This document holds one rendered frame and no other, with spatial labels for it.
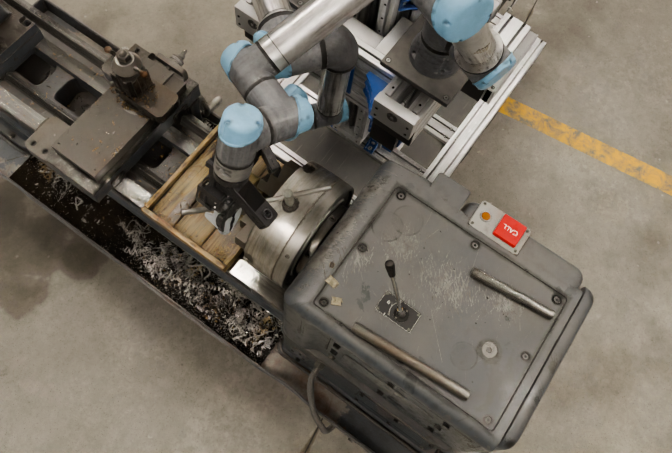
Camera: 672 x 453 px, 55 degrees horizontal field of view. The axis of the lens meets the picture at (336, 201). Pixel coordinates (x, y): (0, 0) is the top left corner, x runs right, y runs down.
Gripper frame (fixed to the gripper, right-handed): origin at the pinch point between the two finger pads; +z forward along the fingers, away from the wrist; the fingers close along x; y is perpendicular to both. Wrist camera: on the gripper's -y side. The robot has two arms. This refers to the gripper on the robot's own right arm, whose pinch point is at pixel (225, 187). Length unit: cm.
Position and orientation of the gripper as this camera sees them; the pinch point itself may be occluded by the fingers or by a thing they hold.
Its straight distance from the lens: 172.5
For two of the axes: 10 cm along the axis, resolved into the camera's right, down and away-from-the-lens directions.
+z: -5.8, 7.4, -3.4
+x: 0.7, -3.7, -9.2
